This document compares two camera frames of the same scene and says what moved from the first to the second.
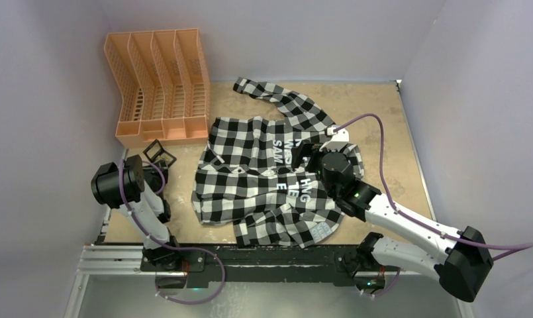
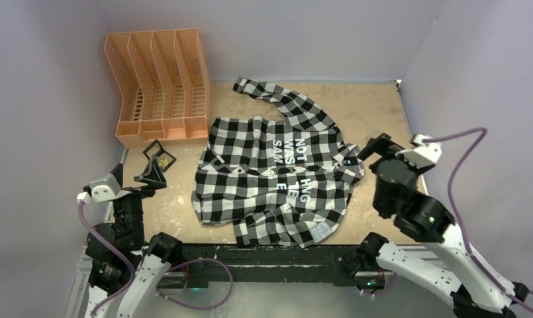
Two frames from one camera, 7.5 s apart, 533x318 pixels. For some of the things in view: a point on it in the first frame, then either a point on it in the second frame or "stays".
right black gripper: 306,150 -> 381,145
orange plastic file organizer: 163,81 stays
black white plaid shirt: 243,175 stays
